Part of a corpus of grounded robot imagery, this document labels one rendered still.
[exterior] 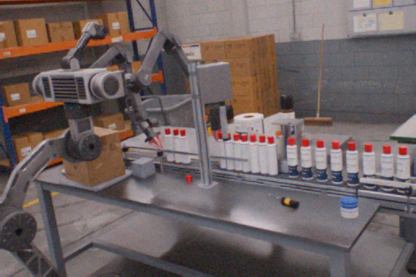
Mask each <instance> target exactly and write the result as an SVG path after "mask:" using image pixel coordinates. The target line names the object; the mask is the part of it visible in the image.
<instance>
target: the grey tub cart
mask: <svg viewBox="0 0 416 277"><path fill-rule="evenodd" d="M140 97H141V98H148V99H147V100H144V101H142V104H144V107H145V110H146V112H147V116H148V118H149V117H151V116H155V118H156V119H157V120H158V122H159V124H158V126H157V127H154V128H152V129H156V128H159V127H180V128H195V126H194V120H193V104H192V95H191V94H186V95H160V96H157V95H152V96H140ZM128 99H130V97H127V98H126V99H125V103H126V106H127V109H125V112H127V113H128V115H129V117H130V121H131V124H130V127H131V129H133V136H137V135H140V134H142V133H143V131H142V129H140V127H139V123H141V122H142V121H141V122H139V123H136V121H135V119H134V118H133V114H132V112H133V110H132V107H131V106H129V105H128Z"/></svg>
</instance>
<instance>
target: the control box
mask: <svg viewBox="0 0 416 277"><path fill-rule="evenodd" d="M196 73H197V87H198V92H199V99H200V104H209V103H213V102H220V101H227V100H232V99H233V96H232V78H231V72H230V65H229V63H225V62H221V63H208V64H206V65H203V66H201V65H200V66H199V67H196Z"/></svg>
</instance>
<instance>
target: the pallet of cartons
mask: <svg viewBox="0 0 416 277"><path fill-rule="evenodd" d="M182 50H183V51H184V52H185V55H186V56H187V58H188V60H189V61H190V62H191V61H199V62H200V64H201V61H205V63H206V64H208V63H214V59H215V58H216V59H217V61H218V63H221V62H225V63H229V65H230V72H231V78H232V96H233V99H232V100H227V101H225V103H226V104H232V107H233V112H234V117H235V116H238V115H243V114H249V113H258V114H262V115H263V118H264V119H265V118H268V117H269V116H272V115H275V114H277V113H280V104H279V103H278V101H279V100H280V98H279V89H278V72H277V64H276V55H275V34H274V33H272V34H265V35H248V36H241V37H226V38H223V39H214V40H206V41H194V42H190V43H183V45H182ZM185 85H186V90H187V94H191V89H190V83H189V79H188V77H187V76H186V75H185Z"/></svg>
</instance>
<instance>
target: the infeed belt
mask: <svg viewBox="0 0 416 277"><path fill-rule="evenodd" d="M127 156H128V158H135V159H139V158H153V159H154V161H155V162H160V159H159V157H158V156H154V155H144V154H135V153H127ZM162 162H164V163H168V164H178V165H182V166H187V167H200V163H199V161H191V163H190V164H182V163H176V161H173V162H168V161H167V158H164V157H162ZM211 170H220V171H228V172H237V173H242V174H246V175H260V176H265V177H269V178H275V179H284V180H292V181H301V182H306V183H311V184H324V185H329V186H334V187H339V188H352V189H357V190H358V189H359V188H360V187H361V186H362V185H363V182H359V185H358V186H357V187H350V186H348V181H347V180H343V184H333V183H332V179H328V178H327V182H318V181H317V176H313V179H312V180H303V179H302V175H299V177H298V178H297V179H289V175H288V173H280V172H279V174H278V175H269V174H265V175H264V174H261V173H260V172H259V173H252V172H243V171H235V170H231V171H229V170H227V169H221V168H220V167H219V164H213V163H211Z"/></svg>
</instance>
